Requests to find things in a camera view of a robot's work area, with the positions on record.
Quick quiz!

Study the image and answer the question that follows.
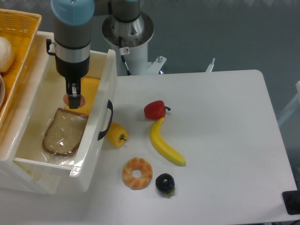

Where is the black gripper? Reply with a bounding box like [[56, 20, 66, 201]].
[[55, 56, 90, 109]]

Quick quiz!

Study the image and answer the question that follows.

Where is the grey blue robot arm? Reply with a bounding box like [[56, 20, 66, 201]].
[[46, 0, 147, 109]]

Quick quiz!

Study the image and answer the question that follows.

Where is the open white drawer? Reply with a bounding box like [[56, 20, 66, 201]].
[[13, 44, 117, 193]]

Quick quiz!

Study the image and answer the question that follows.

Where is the white drawer cabinet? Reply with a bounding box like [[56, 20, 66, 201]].
[[0, 31, 60, 194]]

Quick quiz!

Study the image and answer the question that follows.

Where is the brown bread slice in wrap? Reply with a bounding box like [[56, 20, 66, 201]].
[[42, 108, 89, 157]]

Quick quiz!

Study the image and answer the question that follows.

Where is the yellow bell pepper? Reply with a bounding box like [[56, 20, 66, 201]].
[[105, 122, 129, 148]]

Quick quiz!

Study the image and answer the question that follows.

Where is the dark bowl at left edge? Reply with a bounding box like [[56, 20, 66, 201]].
[[0, 76, 5, 106]]

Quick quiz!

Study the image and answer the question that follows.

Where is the white round bun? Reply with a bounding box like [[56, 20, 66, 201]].
[[0, 37, 15, 73]]

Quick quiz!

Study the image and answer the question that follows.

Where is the yellow wicker basket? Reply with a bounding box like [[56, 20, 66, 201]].
[[0, 9, 42, 125]]

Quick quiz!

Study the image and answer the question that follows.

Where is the red bell pepper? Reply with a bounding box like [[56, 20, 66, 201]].
[[144, 100, 171, 120]]

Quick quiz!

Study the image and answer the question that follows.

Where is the yellow banana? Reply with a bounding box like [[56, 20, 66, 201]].
[[150, 117, 186, 166]]

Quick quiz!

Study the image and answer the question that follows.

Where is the glazed donut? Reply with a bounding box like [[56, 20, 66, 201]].
[[122, 157, 153, 190]]

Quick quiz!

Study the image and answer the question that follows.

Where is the dark purple mangosteen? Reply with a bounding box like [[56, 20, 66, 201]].
[[155, 173, 175, 196]]

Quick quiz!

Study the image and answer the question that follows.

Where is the black device at table edge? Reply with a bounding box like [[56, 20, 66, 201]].
[[282, 190, 300, 215]]

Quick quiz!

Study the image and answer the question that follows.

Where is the black cable on pedestal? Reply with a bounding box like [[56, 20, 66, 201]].
[[118, 36, 132, 76]]

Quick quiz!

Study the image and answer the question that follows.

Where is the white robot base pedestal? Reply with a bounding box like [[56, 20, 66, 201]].
[[102, 12, 166, 76]]

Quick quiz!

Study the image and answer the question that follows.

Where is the white frame at right edge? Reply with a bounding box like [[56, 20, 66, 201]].
[[277, 81, 300, 127]]

